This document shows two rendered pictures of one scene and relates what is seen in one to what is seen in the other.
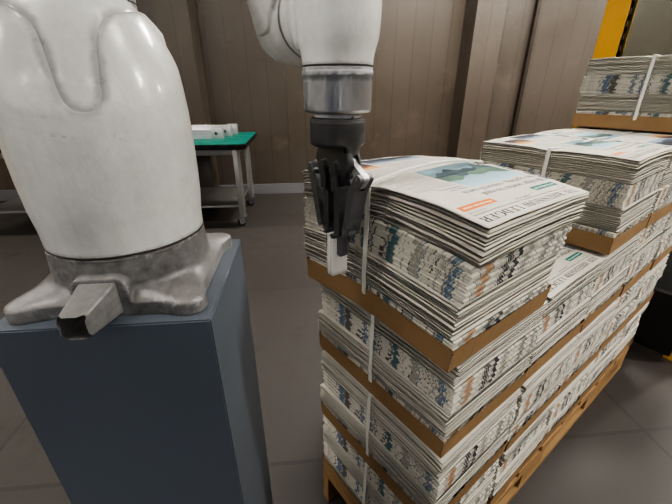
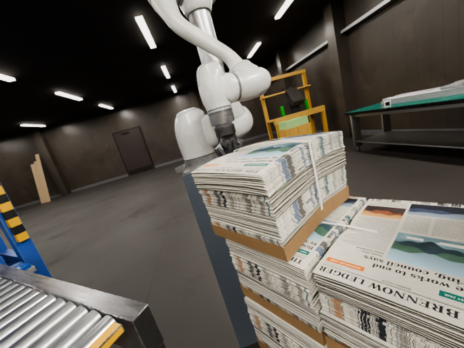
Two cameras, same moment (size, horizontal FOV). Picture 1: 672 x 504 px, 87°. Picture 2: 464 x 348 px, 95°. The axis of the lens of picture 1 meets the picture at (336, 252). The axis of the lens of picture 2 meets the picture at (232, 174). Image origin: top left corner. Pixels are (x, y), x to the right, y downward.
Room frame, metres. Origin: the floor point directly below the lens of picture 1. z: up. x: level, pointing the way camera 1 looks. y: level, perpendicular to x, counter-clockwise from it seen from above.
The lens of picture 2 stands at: (0.48, -0.80, 1.17)
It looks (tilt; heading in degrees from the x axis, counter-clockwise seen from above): 13 degrees down; 89
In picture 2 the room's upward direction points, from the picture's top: 16 degrees counter-clockwise
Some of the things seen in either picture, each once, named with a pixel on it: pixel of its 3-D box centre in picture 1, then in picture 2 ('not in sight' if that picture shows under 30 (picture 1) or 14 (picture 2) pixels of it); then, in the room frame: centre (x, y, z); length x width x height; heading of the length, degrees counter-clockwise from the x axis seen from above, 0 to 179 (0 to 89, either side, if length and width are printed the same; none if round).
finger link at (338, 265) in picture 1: (338, 253); not in sight; (0.51, 0.00, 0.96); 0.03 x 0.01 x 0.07; 127
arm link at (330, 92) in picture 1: (337, 93); (221, 117); (0.51, 0.00, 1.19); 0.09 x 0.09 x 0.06
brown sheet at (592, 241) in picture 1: (554, 214); not in sight; (1.00, -0.64, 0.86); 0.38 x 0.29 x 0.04; 38
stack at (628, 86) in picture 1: (606, 235); not in sight; (1.35, -1.11, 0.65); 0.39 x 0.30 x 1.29; 37
